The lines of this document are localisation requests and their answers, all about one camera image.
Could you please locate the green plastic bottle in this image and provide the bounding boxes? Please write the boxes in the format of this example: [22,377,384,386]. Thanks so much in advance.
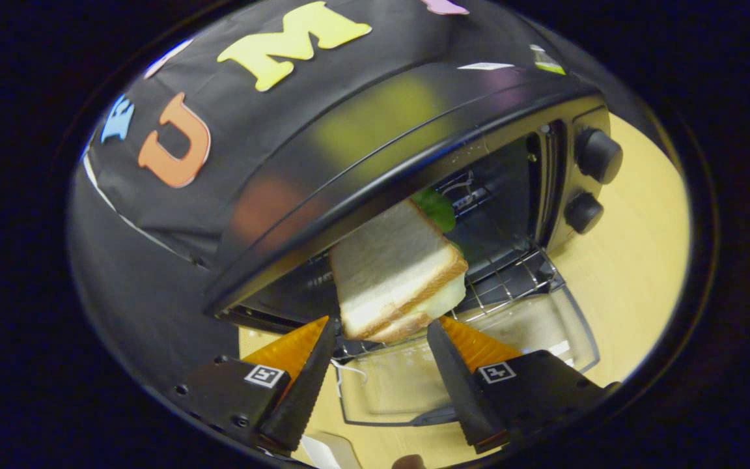
[530,44,567,76]

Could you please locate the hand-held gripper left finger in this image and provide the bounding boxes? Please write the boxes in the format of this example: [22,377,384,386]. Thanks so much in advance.
[176,316,337,455]

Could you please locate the toast sandwich with lettuce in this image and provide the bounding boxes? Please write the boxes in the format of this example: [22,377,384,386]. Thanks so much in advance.
[329,188,469,344]

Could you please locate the white string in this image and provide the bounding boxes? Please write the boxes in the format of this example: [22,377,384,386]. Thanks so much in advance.
[331,358,369,398]

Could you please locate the white oblong tray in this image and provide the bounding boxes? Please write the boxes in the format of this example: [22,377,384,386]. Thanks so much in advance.
[300,431,363,469]

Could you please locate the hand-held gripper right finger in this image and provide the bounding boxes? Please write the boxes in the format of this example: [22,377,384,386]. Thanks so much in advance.
[427,316,620,455]

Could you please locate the black toaster oven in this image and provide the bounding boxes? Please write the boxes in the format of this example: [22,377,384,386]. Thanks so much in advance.
[202,62,624,427]

